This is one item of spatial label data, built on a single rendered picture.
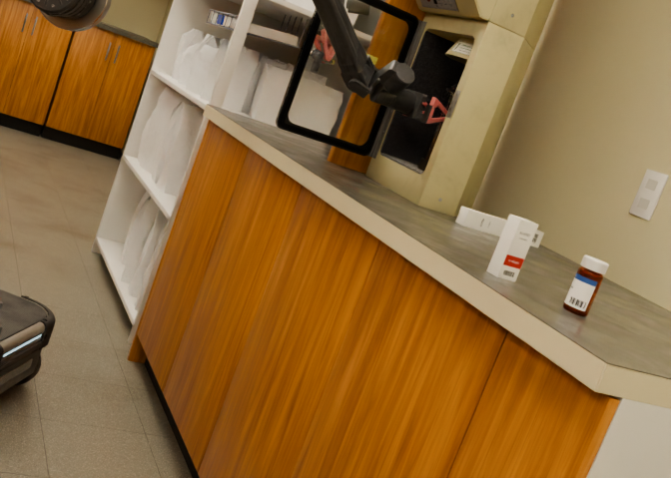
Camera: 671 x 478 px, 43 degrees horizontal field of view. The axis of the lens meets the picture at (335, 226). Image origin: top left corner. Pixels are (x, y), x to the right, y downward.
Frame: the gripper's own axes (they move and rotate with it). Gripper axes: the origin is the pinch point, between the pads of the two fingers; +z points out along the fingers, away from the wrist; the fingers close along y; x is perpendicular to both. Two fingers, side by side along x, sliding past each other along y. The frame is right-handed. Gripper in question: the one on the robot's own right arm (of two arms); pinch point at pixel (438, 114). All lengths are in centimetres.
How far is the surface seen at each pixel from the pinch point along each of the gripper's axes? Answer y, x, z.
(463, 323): -85, 31, -32
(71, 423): 32, 116, -58
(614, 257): -38, 18, 38
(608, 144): -20.7, -7.6, 38.2
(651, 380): -119, 24, -26
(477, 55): -14.9, -16.0, -4.4
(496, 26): -15.0, -23.9, -2.3
